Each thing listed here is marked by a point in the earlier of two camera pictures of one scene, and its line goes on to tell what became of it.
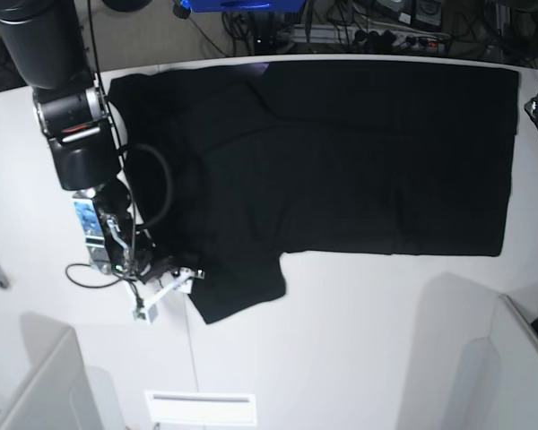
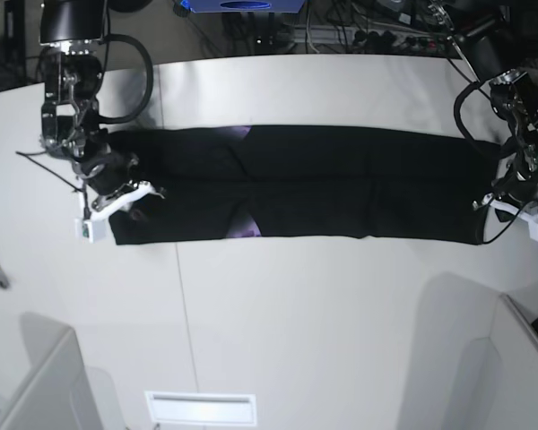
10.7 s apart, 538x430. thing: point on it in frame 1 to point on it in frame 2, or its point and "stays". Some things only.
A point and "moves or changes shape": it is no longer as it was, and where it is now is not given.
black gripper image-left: [131, 251] to [108, 171]
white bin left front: [58, 391] stays
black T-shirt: [270, 159] moves or changes shape
